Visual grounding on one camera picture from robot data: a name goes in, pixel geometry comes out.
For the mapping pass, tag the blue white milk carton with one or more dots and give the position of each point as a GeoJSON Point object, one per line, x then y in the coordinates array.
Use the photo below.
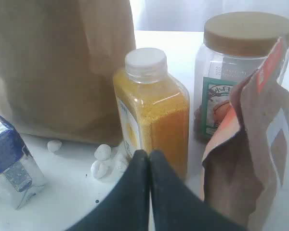
{"type": "Point", "coordinates": [20, 176]}

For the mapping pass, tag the large brown paper bag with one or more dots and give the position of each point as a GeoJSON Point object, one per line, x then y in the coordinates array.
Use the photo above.
{"type": "Point", "coordinates": [57, 61]}

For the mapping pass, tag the white candy piece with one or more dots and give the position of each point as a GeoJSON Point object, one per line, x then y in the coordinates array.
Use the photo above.
{"type": "Point", "coordinates": [99, 169]}
{"type": "Point", "coordinates": [103, 152]}
{"type": "Point", "coordinates": [54, 145]}

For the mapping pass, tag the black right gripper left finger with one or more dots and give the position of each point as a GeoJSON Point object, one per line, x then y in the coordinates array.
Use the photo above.
{"type": "Point", "coordinates": [126, 207]}

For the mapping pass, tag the yellow millet plastic bottle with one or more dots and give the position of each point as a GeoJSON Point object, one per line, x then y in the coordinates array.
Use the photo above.
{"type": "Point", "coordinates": [153, 108]}

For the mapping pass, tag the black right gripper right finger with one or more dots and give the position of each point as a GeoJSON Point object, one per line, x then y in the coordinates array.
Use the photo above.
{"type": "Point", "coordinates": [175, 207]}

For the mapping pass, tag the clear jar with tan lid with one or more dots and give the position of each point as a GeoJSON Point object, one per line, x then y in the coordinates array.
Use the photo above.
{"type": "Point", "coordinates": [234, 45]}

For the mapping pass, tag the brown pouch with orange label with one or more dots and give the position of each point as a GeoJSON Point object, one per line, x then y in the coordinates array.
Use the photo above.
{"type": "Point", "coordinates": [244, 161]}

